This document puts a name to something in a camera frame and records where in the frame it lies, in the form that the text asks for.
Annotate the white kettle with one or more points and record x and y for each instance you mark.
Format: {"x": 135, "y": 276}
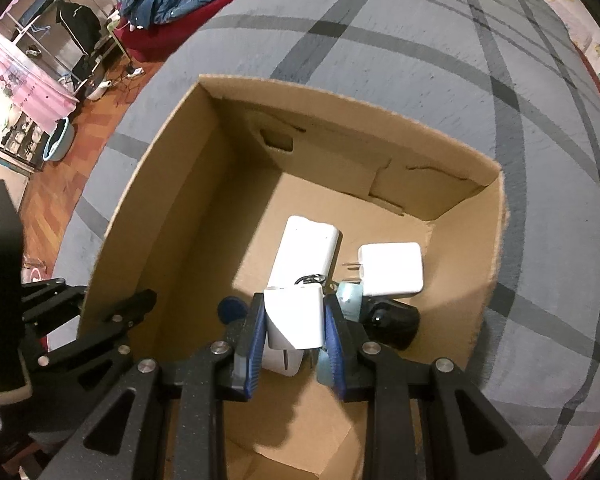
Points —
{"x": 100, "y": 91}

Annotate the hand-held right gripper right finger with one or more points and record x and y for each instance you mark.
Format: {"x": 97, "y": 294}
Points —
{"x": 332, "y": 345}

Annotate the black computer mouse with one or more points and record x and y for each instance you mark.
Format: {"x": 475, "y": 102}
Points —
{"x": 395, "y": 320}

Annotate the large white power adapter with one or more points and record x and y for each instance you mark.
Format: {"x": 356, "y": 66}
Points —
{"x": 390, "y": 270}

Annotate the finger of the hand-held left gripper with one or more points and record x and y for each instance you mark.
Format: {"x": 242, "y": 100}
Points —
{"x": 50, "y": 294}
{"x": 125, "y": 312}

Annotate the black garment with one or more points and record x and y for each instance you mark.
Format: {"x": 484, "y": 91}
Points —
{"x": 80, "y": 25}

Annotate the small white charger plug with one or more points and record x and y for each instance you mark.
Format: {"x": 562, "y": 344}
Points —
{"x": 295, "y": 315}

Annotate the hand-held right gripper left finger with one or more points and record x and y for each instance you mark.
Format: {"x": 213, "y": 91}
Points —
{"x": 252, "y": 355}

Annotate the grey plaid blanket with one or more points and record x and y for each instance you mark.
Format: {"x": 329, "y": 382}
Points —
{"x": 405, "y": 85}

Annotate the white power strip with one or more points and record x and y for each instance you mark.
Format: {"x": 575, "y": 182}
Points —
{"x": 135, "y": 71}

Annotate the teal cosmetic bottle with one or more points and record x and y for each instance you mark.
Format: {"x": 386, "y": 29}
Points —
{"x": 351, "y": 300}

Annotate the light blue plastic basin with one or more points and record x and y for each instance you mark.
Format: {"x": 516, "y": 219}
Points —
{"x": 62, "y": 145}

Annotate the pink floral curtain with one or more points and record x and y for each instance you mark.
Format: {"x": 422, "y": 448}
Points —
{"x": 25, "y": 90}

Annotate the cardboard box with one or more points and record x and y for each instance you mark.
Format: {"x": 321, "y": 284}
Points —
{"x": 205, "y": 185}

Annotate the white power bank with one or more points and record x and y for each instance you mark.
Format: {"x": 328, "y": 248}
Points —
{"x": 305, "y": 245}

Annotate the small white charger with keyring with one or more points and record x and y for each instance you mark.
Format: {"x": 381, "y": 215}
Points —
{"x": 232, "y": 308}

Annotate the white cartoon-print sheet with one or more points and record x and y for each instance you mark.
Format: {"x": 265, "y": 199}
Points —
{"x": 580, "y": 25}

